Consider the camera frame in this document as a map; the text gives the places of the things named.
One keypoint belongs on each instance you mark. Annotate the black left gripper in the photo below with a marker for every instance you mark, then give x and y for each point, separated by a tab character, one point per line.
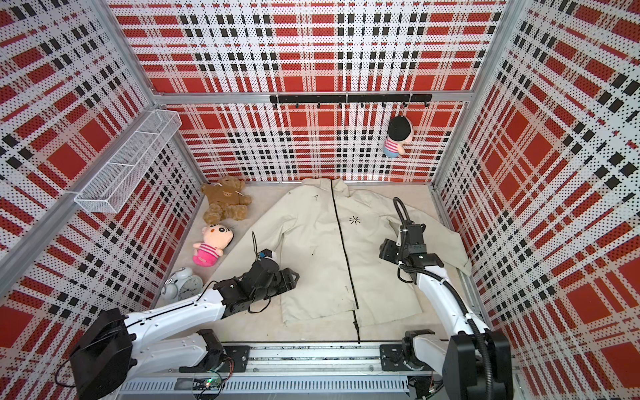
286	279

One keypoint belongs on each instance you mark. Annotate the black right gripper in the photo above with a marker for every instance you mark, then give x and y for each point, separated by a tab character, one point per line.
387	249

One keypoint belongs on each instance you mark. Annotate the cream white zip jacket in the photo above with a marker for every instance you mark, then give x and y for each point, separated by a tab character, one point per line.
330	233

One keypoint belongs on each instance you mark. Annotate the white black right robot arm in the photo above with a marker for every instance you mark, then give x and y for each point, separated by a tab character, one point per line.
475	362

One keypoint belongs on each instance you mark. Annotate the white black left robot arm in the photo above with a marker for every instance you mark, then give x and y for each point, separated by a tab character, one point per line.
118	347

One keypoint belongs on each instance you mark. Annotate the pink striped doll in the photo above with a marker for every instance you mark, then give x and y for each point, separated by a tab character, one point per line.
215	239

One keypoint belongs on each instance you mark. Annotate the white alarm clock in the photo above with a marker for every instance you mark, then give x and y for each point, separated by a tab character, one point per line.
181	285

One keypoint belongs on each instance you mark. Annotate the brown teddy bear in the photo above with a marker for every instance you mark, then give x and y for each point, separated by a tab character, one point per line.
225	200

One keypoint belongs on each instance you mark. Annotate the green circuit board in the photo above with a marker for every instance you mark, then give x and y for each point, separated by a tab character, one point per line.
207	384

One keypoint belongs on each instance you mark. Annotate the hanging doll blue pants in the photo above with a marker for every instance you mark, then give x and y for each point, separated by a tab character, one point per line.
400	132

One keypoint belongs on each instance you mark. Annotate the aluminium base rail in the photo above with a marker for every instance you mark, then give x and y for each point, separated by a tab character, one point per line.
290	370

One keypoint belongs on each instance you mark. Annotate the black hook rail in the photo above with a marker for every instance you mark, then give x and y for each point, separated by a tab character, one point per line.
297	100

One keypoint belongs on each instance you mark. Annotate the white wire mesh basket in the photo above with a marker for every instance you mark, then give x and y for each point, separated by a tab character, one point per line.
113	184

